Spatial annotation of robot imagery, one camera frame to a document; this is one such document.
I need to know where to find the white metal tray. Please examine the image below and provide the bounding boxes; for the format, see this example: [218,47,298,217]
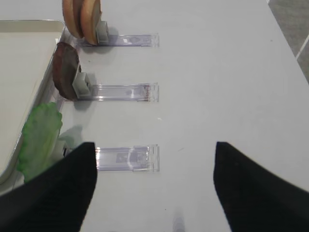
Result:
[0,20,65,183]

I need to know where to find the bun slice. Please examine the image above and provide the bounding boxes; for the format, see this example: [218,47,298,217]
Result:
[81,0,101,45]
[62,0,84,39]

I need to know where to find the clear lettuce rack right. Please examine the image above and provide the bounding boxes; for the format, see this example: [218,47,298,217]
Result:
[57,139,161,173]

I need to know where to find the bun slice inner right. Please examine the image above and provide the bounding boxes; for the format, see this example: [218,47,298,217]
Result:
[81,0,101,45]

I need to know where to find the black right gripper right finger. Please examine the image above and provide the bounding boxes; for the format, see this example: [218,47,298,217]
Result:
[213,142,309,232]

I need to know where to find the upright green lettuce leaf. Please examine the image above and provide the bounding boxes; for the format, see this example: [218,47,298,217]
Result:
[17,102,62,183]

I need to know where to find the clear patty rack right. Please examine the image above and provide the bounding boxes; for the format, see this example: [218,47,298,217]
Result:
[72,72,159,102]

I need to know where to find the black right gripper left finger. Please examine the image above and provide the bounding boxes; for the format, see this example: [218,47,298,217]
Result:
[0,142,98,232]

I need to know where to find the clear bun rack right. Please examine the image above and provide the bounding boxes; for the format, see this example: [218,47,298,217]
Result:
[77,21,159,47]

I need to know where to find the bun slice outer right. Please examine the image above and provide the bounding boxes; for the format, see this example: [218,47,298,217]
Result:
[62,0,84,39]

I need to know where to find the upright brown meat patty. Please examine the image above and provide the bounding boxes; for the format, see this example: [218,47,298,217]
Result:
[52,42,82,101]

